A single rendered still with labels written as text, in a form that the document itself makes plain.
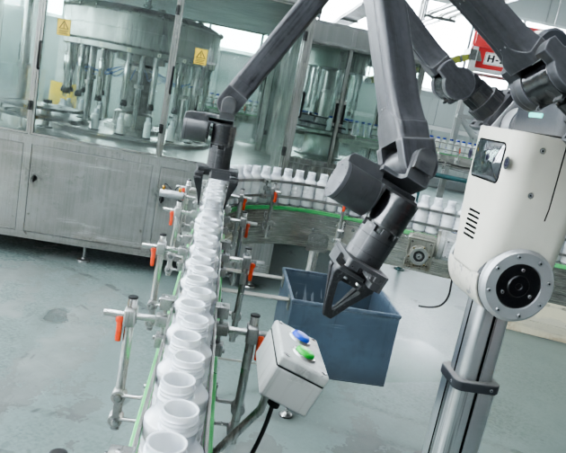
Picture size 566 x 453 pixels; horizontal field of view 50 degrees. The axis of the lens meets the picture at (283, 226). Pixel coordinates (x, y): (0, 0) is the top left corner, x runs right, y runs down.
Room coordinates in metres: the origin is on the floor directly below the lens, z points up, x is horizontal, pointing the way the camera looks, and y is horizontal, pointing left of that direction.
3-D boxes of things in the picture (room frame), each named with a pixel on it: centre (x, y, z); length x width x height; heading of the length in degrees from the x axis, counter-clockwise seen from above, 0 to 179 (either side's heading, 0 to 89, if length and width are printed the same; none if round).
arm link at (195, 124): (1.47, 0.22, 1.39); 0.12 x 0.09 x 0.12; 97
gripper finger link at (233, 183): (1.48, 0.17, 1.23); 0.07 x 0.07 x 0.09; 7
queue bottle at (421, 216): (2.81, -0.62, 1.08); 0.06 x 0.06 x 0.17
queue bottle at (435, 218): (2.79, -0.68, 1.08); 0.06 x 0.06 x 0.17
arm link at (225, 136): (1.48, 0.19, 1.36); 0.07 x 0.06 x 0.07; 97
